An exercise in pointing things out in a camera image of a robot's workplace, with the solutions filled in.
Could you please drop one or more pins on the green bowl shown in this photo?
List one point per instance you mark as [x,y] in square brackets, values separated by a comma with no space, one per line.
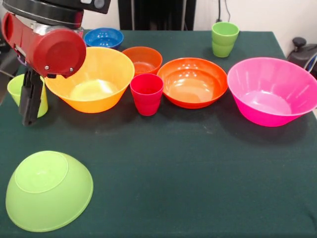
[49,198]

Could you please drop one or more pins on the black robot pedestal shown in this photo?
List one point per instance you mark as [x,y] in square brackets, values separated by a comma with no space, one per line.
[153,15]

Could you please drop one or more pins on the pink bowl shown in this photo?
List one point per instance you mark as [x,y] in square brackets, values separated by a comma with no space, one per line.
[270,84]

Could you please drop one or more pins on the wide orange-red bowl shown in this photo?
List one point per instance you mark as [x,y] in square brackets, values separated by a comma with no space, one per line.
[193,81]

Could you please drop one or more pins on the large yellow-orange bowl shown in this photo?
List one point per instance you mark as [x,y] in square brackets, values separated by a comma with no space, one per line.
[99,74]

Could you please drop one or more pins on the magenta red cup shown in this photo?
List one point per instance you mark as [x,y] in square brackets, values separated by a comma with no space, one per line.
[146,96]

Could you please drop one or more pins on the small orange-red bowl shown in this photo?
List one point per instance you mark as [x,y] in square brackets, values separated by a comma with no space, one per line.
[143,58]

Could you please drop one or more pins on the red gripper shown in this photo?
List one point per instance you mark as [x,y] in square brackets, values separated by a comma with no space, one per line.
[54,52]

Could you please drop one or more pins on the green cup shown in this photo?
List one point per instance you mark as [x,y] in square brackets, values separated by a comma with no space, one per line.
[224,39]

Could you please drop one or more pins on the dark green tablecloth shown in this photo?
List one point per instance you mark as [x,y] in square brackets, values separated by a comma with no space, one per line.
[173,161]

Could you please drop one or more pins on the blue bowl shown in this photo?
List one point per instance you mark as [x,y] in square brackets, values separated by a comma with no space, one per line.
[104,37]

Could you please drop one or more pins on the lime yellow cup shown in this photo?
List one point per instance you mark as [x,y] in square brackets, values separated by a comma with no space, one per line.
[15,89]

